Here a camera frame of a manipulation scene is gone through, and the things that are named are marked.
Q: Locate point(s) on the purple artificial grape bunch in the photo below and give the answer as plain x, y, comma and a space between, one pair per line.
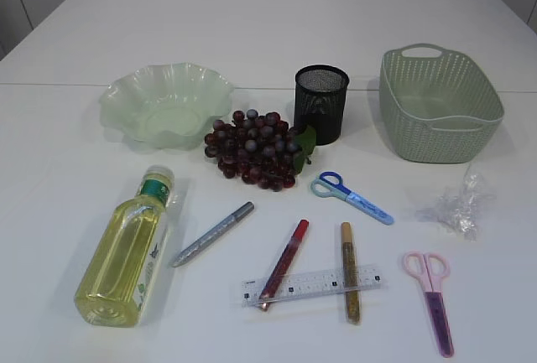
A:
260, 149

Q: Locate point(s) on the blue capped scissors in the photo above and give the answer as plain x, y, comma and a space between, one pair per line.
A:
330, 184

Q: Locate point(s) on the pink capped scissors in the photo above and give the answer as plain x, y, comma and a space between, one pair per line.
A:
430, 269

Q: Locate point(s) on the green tea plastic bottle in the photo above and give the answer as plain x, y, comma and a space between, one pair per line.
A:
118, 281

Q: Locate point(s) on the clear plastic sheet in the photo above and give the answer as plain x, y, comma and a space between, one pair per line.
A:
460, 209

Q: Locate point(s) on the silver glitter pen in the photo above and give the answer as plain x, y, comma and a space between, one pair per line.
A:
208, 238

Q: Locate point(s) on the black mesh pen holder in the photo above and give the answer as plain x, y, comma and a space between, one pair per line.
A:
320, 98

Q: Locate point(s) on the red glitter pen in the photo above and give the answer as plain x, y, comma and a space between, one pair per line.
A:
282, 266

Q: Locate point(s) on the pale green ruffled plate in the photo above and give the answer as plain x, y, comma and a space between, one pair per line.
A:
166, 106

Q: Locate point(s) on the clear plastic ruler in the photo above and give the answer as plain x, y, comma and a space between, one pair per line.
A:
310, 285

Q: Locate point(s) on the gold glitter pen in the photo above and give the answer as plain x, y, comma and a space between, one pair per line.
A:
352, 299

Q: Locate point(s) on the green plastic woven basket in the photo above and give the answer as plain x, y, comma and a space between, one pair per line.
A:
437, 109

